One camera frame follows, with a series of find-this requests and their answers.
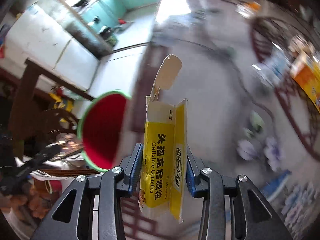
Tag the white refrigerator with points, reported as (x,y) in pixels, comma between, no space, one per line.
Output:
(37,36)

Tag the dark wooden chair left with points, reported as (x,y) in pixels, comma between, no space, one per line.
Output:
(33,114)

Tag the yellow medicine box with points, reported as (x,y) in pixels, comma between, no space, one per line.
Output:
(164,160)

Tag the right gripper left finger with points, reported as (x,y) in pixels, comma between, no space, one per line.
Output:
(71,217)

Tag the clear plastic wrapper blue label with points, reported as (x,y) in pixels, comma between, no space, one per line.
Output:
(271,71)

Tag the black green kitchen bin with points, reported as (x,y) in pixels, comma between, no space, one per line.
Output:
(107,34)

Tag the yellow juice carton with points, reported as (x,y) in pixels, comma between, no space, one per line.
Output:
(305,71)

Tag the blue plastic packet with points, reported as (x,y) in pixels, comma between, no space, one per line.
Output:
(295,204)

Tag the red green trash bin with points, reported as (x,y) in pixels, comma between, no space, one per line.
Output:
(100,127)

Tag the red mop with dustpan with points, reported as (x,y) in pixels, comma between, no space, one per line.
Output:
(124,23)

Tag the left hand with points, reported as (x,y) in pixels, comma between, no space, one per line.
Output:
(33,203)

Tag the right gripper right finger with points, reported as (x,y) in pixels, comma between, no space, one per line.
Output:
(251,215)

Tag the orange snack wrapper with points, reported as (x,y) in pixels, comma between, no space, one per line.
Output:
(248,10)

